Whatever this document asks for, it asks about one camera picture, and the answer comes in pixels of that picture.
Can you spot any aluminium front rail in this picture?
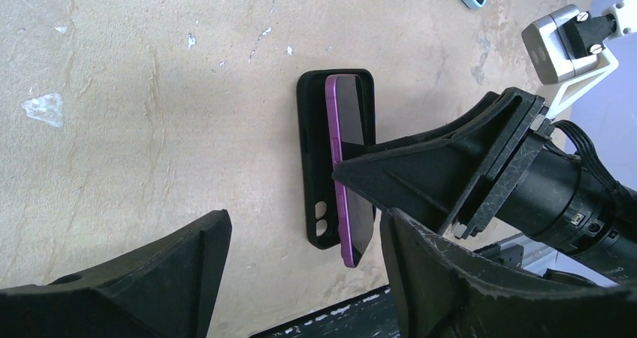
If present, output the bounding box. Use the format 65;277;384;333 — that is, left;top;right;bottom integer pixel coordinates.
474;234;558;276

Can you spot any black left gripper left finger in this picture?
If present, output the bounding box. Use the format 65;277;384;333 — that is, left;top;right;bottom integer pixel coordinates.
1;210;232;337

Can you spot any black phone case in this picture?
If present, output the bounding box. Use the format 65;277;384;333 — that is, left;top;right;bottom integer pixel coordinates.
296;68;376;250

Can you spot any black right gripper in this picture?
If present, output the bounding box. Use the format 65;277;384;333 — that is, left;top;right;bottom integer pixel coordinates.
332;89;636;283

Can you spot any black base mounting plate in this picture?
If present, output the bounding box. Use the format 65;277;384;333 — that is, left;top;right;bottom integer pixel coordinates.
253;285;400;338

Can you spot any black phone with pink edge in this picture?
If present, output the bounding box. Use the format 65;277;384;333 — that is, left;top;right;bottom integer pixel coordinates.
325;74;375;268

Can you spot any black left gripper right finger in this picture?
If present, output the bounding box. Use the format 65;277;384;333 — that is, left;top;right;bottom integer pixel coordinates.
380;209;636;337

